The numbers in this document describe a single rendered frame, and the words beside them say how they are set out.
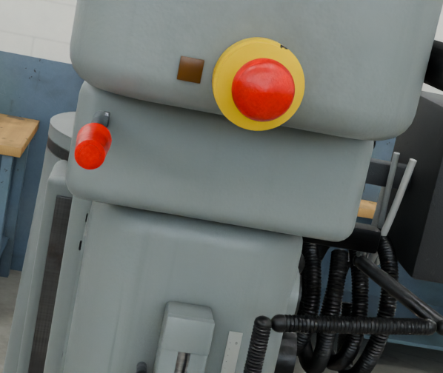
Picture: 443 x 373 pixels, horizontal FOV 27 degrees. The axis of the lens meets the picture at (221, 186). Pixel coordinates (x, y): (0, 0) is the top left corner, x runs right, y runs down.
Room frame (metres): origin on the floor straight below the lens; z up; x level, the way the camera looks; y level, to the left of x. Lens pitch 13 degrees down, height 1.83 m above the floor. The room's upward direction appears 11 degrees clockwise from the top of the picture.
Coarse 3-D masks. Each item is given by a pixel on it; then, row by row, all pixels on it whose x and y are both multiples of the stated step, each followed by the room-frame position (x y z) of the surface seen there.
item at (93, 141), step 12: (96, 120) 0.66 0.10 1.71; (108, 120) 0.71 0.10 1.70; (84, 132) 0.59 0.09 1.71; (96, 132) 0.59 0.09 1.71; (108, 132) 0.62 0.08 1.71; (84, 144) 0.57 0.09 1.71; (96, 144) 0.57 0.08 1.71; (108, 144) 0.60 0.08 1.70; (84, 156) 0.57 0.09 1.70; (96, 156) 0.57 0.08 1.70; (84, 168) 0.57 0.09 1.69
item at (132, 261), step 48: (96, 240) 0.77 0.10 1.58; (144, 240) 0.75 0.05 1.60; (192, 240) 0.75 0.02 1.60; (240, 240) 0.76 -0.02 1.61; (288, 240) 0.78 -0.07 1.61; (96, 288) 0.76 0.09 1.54; (144, 288) 0.75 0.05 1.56; (192, 288) 0.75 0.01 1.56; (240, 288) 0.76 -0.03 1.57; (288, 288) 0.79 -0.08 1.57; (96, 336) 0.76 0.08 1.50; (144, 336) 0.75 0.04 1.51; (240, 336) 0.76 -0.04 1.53
